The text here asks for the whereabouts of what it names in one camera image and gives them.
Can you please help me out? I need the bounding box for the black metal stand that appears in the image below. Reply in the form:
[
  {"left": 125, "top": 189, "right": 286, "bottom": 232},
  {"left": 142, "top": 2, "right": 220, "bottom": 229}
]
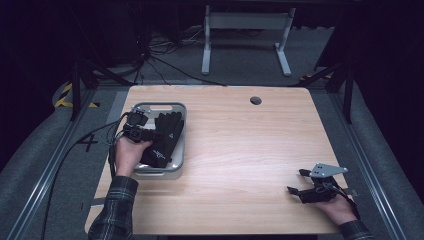
[
  {"left": 68, "top": 59, "right": 135, "bottom": 122},
  {"left": 289, "top": 60, "right": 355, "bottom": 125}
]

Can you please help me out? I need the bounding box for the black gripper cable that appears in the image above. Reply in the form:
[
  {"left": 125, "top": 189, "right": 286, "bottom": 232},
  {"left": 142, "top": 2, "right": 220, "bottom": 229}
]
[
  {"left": 40, "top": 112, "right": 135, "bottom": 240},
  {"left": 332, "top": 185, "right": 362, "bottom": 220}
]

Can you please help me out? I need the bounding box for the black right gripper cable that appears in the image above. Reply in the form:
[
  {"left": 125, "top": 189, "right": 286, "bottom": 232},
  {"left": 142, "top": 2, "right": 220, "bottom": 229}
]
[{"left": 332, "top": 185, "right": 362, "bottom": 220}]

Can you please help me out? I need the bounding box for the white desk frame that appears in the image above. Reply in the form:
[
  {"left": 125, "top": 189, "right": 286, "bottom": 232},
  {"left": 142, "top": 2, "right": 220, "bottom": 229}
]
[{"left": 200, "top": 4, "right": 297, "bottom": 77}]

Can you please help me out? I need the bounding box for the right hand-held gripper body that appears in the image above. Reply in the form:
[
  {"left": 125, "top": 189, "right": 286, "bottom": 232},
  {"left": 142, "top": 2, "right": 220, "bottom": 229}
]
[{"left": 297, "top": 162, "right": 349, "bottom": 205}]

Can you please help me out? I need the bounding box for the aluminium floor rail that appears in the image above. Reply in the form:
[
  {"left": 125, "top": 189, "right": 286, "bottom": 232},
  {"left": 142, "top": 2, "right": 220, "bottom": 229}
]
[
  {"left": 5, "top": 89, "right": 98, "bottom": 240},
  {"left": 327, "top": 89, "right": 408, "bottom": 240}
]

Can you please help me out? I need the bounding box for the yellow black hazard tape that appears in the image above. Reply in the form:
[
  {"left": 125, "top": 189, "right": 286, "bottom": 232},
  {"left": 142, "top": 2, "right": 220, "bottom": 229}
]
[{"left": 54, "top": 82, "right": 101, "bottom": 109}]

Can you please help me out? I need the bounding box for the grey plastic bin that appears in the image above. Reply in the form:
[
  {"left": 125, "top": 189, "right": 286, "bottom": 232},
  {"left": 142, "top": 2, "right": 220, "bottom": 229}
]
[{"left": 130, "top": 101, "right": 188, "bottom": 181}]

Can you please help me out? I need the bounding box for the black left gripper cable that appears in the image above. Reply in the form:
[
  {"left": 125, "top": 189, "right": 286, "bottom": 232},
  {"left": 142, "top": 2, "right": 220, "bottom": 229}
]
[{"left": 40, "top": 112, "right": 135, "bottom": 240}]

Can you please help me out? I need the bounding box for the person's right hand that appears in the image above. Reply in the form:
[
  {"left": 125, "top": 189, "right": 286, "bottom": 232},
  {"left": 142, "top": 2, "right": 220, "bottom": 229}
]
[{"left": 312, "top": 196, "right": 359, "bottom": 226}]

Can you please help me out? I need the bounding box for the person's left hand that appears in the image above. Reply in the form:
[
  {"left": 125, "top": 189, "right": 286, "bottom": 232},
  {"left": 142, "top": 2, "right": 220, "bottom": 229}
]
[{"left": 114, "top": 136, "right": 153, "bottom": 179}]

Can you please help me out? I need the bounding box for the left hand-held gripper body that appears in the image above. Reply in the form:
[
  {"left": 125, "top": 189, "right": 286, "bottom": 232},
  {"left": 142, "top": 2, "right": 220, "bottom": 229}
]
[{"left": 122, "top": 106, "right": 157, "bottom": 144}]

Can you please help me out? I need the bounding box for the bundle of floor cables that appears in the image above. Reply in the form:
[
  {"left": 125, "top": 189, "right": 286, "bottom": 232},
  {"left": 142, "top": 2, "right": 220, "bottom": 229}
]
[{"left": 132, "top": 24, "right": 228, "bottom": 88}]

